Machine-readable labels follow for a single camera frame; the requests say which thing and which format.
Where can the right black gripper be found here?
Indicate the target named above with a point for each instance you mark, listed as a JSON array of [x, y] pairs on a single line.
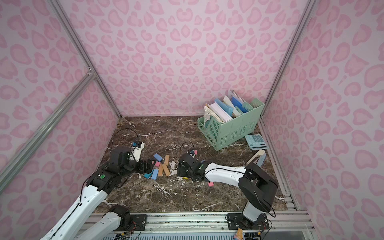
[[184, 167]]

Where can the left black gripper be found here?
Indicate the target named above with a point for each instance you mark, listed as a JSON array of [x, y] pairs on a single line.
[[144, 165]]

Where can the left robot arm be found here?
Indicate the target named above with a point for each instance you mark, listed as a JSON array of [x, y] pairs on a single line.
[[96, 188]]

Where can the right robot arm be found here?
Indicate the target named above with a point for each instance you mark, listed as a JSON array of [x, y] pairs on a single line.
[[257, 186]]

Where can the teal block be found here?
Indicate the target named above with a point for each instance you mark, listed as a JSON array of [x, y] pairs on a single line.
[[148, 176]]

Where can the light blue block lower left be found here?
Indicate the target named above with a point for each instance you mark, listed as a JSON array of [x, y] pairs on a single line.
[[155, 174]]

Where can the light blue block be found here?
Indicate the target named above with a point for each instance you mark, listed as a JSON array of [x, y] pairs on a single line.
[[158, 157], [155, 174]]

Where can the light blue block upper left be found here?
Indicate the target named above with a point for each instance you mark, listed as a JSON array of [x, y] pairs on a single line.
[[158, 157]]

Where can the wooden block lower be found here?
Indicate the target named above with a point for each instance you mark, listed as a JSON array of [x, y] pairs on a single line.
[[160, 173]]

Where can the wooden block diagonal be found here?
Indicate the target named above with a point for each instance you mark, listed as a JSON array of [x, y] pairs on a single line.
[[166, 170]]

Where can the upright wooden block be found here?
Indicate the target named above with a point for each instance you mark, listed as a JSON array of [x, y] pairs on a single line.
[[166, 161]]

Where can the green plastic file basket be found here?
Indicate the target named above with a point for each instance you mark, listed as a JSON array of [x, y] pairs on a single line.
[[222, 135]]

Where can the white papers stack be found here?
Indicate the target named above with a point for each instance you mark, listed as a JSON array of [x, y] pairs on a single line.
[[214, 110]]

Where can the grey calculator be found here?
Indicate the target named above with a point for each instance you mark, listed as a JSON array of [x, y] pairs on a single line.
[[256, 142]]

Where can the blue folder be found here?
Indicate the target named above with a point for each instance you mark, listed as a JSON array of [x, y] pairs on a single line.
[[238, 103]]

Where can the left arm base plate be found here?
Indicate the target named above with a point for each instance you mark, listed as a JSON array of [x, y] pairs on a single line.
[[135, 222]]

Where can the wooden box at right wall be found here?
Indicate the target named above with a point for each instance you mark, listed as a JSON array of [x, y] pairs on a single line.
[[257, 158]]

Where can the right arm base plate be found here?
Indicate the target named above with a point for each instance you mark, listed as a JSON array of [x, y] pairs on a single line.
[[247, 221]]

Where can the front aluminium rail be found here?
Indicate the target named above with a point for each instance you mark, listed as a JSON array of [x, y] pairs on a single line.
[[284, 225]]

